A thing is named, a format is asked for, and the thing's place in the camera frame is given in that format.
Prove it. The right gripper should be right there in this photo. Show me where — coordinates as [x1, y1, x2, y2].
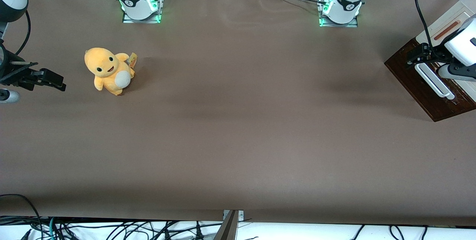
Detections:
[0, 41, 67, 92]

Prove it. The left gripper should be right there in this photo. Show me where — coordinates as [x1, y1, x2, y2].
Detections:
[406, 17, 476, 66]

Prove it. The white drawer handle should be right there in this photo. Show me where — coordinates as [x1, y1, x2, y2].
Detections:
[414, 63, 456, 100]

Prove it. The yellow plush toy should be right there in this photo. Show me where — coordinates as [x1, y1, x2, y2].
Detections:
[84, 48, 137, 96]

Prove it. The brown table cover sheet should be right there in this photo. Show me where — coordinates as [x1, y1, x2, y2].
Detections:
[0, 0, 476, 226]

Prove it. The dark metal bar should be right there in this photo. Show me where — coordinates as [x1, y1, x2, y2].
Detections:
[213, 210, 245, 240]

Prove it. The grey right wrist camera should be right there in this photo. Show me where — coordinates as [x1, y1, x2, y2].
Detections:
[0, 90, 20, 103]

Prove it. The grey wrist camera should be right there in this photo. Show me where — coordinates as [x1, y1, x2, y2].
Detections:
[0, 90, 20, 103]
[438, 64, 476, 82]

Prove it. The wooden drawer without handle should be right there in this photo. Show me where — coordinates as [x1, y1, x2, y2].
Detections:
[388, 55, 461, 119]

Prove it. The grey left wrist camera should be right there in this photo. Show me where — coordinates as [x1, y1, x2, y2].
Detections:
[438, 64, 476, 82]

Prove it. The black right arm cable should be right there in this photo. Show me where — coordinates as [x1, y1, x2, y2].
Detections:
[15, 9, 31, 56]

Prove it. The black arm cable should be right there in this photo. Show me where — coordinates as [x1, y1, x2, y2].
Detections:
[414, 0, 435, 50]
[15, 9, 31, 56]

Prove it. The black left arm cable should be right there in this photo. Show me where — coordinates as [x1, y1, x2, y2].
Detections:
[414, 0, 435, 50]

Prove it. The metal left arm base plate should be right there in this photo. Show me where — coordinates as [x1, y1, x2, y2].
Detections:
[319, 15, 358, 28]

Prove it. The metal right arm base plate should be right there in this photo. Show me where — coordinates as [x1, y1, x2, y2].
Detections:
[122, 10, 162, 24]

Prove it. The black looped cable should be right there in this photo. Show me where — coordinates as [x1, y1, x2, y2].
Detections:
[0, 194, 42, 240]

